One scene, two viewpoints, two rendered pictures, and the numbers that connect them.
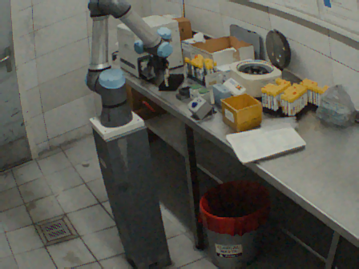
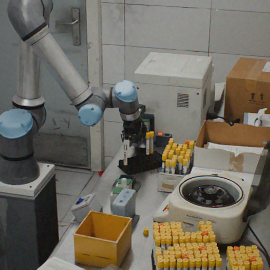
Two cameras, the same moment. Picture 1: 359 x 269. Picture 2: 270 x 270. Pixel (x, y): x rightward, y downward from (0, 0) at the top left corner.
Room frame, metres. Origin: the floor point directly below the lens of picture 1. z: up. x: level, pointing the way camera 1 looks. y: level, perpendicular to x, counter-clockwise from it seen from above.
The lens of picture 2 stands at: (0.92, -1.30, 1.94)
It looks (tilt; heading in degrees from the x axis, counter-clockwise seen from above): 25 degrees down; 41
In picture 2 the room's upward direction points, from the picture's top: straight up
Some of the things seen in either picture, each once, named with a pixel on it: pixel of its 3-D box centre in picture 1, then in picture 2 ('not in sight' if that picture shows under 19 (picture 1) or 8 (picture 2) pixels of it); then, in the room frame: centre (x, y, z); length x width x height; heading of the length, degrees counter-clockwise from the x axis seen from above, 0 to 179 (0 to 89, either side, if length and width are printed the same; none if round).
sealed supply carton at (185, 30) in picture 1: (167, 29); (256, 87); (3.30, 0.00, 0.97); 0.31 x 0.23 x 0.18; 20
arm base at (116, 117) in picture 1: (114, 110); (18, 162); (2.10, 0.26, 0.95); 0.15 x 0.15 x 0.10
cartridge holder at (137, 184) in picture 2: (186, 92); (126, 182); (2.33, -0.06, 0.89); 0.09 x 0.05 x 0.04; 116
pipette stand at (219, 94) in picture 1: (222, 98); (124, 210); (2.15, -0.21, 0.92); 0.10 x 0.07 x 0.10; 21
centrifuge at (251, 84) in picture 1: (254, 78); (204, 205); (2.32, -0.39, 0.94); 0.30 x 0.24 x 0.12; 107
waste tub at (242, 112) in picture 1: (242, 112); (103, 240); (1.98, -0.27, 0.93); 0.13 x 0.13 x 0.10; 22
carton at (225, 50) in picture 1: (223, 54); (236, 154); (2.67, -0.29, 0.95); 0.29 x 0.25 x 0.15; 116
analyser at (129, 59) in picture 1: (148, 43); (173, 99); (2.80, 0.11, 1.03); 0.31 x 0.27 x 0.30; 26
